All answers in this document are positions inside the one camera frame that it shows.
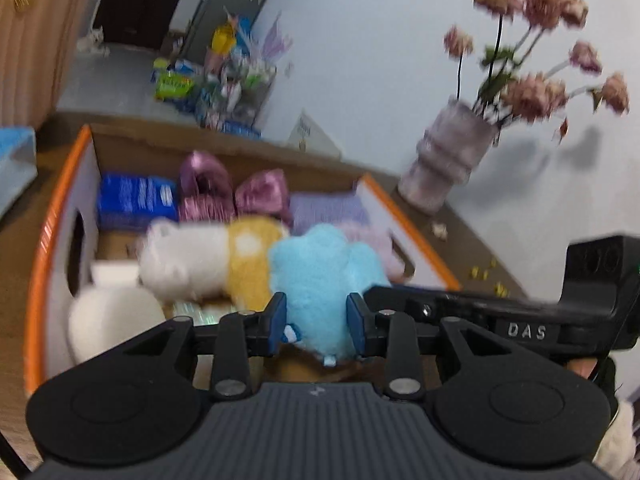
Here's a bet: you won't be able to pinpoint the yellow petal crumbs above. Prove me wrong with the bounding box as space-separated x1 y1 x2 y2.
469 257 510 298

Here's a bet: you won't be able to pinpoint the lilac cloth in box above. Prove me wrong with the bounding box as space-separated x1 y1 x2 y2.
290 192 370 235

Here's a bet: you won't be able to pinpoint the person's hand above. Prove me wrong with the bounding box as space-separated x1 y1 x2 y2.
566 356 639 479

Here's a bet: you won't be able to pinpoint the dark entrance door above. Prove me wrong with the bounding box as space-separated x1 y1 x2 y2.
93 0 179 50

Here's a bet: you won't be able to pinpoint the large white sponge block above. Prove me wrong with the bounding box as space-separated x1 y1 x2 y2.
67 285 166 364

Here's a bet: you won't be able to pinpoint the blue packet in box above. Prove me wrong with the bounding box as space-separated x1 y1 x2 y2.
96 172 178 232

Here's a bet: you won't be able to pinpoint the yellow white plush toy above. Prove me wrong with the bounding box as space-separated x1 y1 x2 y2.
138 216 290 312

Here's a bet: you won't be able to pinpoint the clutter pile by fridge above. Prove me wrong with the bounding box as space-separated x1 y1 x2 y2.
151 13 293 139

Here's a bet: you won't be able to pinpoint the iridescent bundle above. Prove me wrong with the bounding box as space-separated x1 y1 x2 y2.
170 301 238 326

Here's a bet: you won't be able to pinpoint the light blue plush toy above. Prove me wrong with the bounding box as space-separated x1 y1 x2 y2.
268 223 390 367

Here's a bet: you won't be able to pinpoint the pink dried flowers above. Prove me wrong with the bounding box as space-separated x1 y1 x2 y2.
442 0 632 143

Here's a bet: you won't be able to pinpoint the small white sponge block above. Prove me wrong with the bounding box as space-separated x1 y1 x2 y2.
90 260 140 287

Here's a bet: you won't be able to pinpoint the blue tissue pack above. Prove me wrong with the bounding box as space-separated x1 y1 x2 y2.
0 127 38 217

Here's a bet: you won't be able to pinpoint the red cardboard box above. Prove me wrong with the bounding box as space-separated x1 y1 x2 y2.
25 124 459 391

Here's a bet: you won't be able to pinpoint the grey textured vase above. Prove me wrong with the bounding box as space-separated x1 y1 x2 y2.
398 99 498 214

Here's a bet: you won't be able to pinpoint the purple satin bow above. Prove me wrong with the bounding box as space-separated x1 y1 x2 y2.
178 151 293 226

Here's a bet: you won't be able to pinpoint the peach ribbed suitcase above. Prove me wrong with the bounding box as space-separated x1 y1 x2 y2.
1 0 88 129

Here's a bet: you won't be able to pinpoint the lilac fluffy plush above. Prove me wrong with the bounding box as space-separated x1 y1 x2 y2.
336 221 405 282

